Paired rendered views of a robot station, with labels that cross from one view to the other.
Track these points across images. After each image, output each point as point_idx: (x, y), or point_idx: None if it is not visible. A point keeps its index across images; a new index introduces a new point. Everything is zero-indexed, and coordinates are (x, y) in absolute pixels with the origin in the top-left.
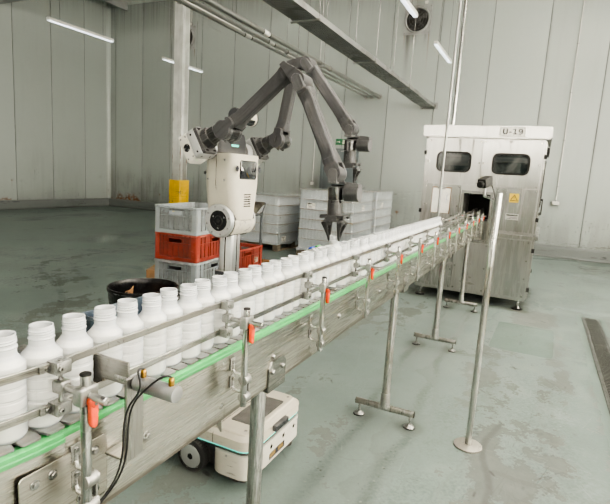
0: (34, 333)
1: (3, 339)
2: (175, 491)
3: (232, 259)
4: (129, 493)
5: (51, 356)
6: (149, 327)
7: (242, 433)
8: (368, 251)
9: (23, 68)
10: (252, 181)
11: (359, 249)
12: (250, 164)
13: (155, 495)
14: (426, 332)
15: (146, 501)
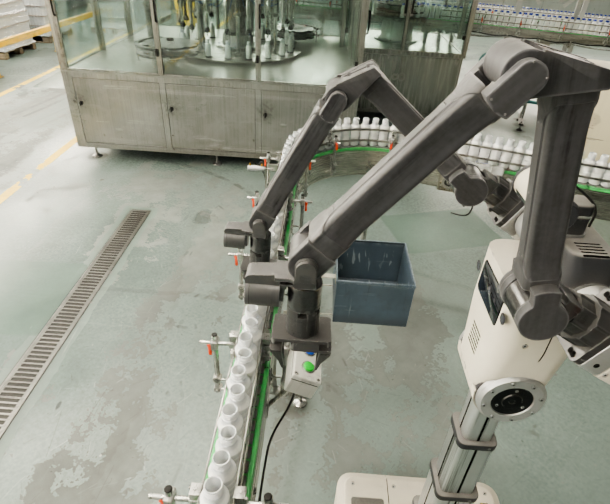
0: (287, 144)
1: (287, 139)
2: (393, 475)
3: (463, 405)
4: (423, 455)
5: (282, 151)
6: (277, 168)
7: (352, 477)
8: (225, 385)
9: None
10: (488, 320)
11: (236, 360)
12: (494, 285)
13: (403, 462)
14: None
15: (403, 453)
